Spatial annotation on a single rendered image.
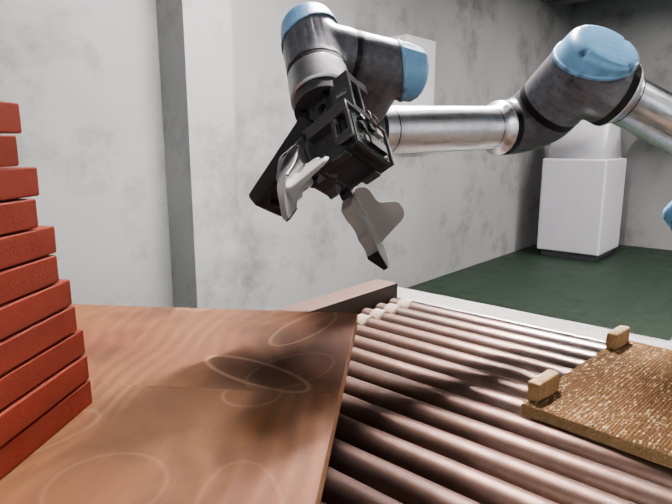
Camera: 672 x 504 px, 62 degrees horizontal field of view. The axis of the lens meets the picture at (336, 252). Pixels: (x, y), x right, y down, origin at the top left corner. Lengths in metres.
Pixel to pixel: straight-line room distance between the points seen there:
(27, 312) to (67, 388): 0.08
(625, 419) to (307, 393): 0.42
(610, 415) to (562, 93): 0.51
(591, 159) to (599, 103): 5.55
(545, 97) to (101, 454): 0.84
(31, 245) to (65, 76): 2.52
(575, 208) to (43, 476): 6.39
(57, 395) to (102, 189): 2.55
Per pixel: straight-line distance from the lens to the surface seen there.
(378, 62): 0.74
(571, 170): 6.63
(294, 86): 0.67
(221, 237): 3.12
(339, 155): 0.57
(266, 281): 3.71
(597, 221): 6.58
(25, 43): 2.92
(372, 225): 0.62
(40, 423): 0.49
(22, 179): 0.46
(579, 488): 0.66
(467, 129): 0.96
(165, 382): 0.57
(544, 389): 0.79
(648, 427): 0.77
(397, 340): 1.01
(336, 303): 1.12
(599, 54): 0.99
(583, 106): 1.02
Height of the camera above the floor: 1.26
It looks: 11 degrees down
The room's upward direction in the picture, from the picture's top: straight up
